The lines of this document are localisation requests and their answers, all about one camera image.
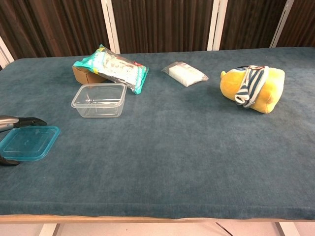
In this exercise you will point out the white partition frame post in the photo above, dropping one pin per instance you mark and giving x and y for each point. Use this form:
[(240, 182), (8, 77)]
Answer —
[(5, 54), (216, 24), (110, 24), (281, 24)]

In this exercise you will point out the blue table cloth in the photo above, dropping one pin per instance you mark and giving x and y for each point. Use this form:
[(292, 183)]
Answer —
[(172, 147)]

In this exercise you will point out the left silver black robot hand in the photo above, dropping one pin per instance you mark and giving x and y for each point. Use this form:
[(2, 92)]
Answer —
[(24, 121)]

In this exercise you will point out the yellow plush toy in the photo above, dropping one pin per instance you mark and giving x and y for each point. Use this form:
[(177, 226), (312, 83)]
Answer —
[(229, 86)]

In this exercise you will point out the white table leg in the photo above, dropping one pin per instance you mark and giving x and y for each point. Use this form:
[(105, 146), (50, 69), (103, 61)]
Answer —
[(49, 229), (281, 229)]

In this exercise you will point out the blue white striped cloth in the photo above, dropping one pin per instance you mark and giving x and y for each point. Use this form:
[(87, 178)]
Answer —
[(251, 83)]

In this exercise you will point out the brown cardboard piece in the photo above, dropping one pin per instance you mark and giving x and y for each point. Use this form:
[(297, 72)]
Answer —
[(83, 75)]

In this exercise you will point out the white packet in clear bag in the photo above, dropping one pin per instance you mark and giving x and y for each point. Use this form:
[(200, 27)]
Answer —
[(184, 75)]

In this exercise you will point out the clear plastic food container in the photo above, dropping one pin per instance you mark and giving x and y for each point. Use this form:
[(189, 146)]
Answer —
[(98, 103)]

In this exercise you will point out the teal plastic container lid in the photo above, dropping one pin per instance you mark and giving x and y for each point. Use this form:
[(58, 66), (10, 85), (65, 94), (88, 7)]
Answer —
[(29, 143)]

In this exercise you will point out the teal white snack bag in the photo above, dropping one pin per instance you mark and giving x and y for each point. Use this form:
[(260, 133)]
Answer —
[(118, 68)]

